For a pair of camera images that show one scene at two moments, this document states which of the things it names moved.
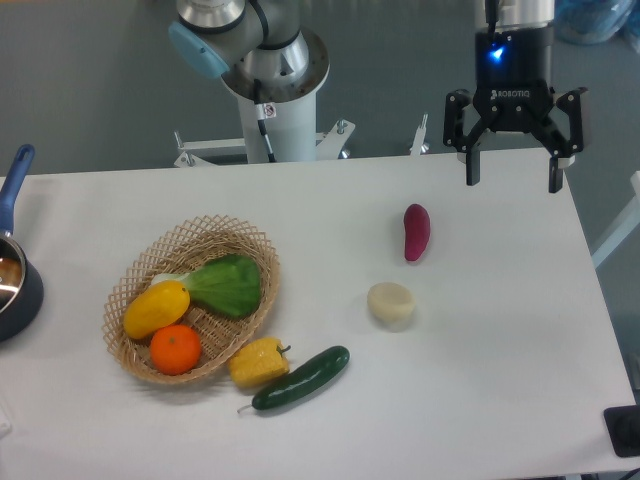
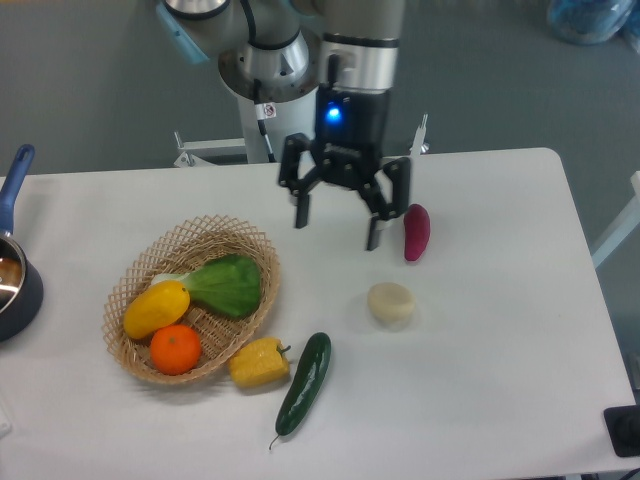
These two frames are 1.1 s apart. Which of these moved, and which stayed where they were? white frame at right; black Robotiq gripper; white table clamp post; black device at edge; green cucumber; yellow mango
Moved: green cucumber; black Robotiq gripper
Stayed: white frame at right; yellow mango; white table clamp post; black device at edge
